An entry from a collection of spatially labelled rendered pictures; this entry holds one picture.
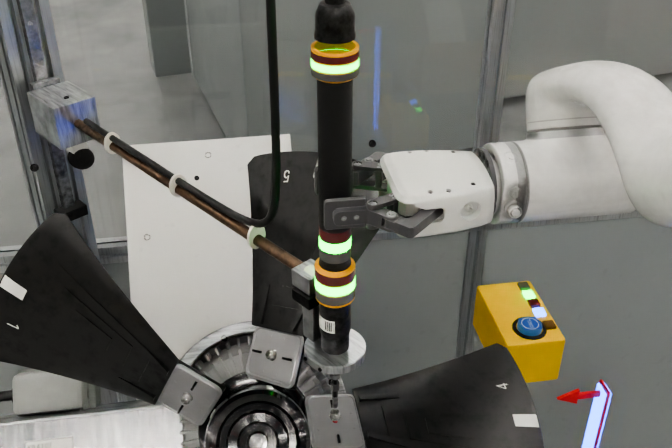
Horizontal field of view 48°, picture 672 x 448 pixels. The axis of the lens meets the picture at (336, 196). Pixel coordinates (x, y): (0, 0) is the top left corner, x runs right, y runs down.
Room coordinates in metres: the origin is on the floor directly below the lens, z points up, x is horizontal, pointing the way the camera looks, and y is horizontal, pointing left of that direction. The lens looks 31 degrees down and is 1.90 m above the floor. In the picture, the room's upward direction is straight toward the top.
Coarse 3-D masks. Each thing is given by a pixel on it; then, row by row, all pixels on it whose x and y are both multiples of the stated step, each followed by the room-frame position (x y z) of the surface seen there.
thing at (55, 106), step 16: (48, 80) 1.13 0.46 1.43; (32, 96) 1.09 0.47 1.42; (48, 96) 1.09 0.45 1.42; (64, 96) 1.08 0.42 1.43; (80, 96) 1.09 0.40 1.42; (32, 112) 1.10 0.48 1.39; (48, 112) 1.05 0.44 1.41; (64, 112) 1.05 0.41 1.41; (80, 112) 1.07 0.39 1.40; (96, 112) 1.09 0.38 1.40; (48, 128) 1.06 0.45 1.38; (64, 128) 1.05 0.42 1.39; (64, 144) 1.04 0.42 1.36
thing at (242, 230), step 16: (80, 128) 1.04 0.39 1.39; (112, 144) 0.98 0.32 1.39; (128, 160) 0.94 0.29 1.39; (160, 176) 0.89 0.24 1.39; (176, 192) 0.86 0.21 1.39; (208, 208) 0.81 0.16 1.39; (224, 224) 0.78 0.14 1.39; (240, 224) 0.77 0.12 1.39; (256, 240) 0.74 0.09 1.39; (272, 256) 0.71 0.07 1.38; (288, 256) 0.70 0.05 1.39
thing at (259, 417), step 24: (240, 384) 0.70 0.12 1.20; (264, 384) 0.66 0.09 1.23; (216, 408) 0.61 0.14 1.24; (240, 408) 0.61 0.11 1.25; (264, 408) 0.61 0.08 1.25; (288, 408) 0.61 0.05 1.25; (216, 432) 0.59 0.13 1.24; (240, 432) 0.59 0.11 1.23; (264, 432) 0.60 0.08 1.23; (288, 432) 0.60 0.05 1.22
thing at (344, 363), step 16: (304, 272) 0.67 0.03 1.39; (304, 288) 0.66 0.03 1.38; (304, 304) 0.65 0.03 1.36; (304, 320) 0.66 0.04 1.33; (320, 336) 0.66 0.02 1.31; (352, 336) 0.66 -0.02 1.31; (304, 352) 0.64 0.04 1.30; (320, 352) 0.64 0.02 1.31; (352, 352) 0.64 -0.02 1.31; (320, 368) 0.61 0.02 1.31; (336, 368) 0.61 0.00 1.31; (352, 368) 0.62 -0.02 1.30
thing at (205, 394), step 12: (180, 372) 0.65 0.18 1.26; (192, 372) 0.65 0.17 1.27; (168, 384) 0.66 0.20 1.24; (180, 384) 0.66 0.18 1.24; (192, 384) 0.65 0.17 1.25; (204, 384) 0.64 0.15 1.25; (168, 396) 0.66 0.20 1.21; (180, 396) 0.66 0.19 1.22; (204, 396) 0.65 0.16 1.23; (216, 396) 0.64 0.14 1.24; (168, 408) 0.66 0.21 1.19; (192, 408) 0.65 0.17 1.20; (204, 408) 0.65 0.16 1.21; (192, 420) 0.66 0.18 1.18; (204, 420) 0.65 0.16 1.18
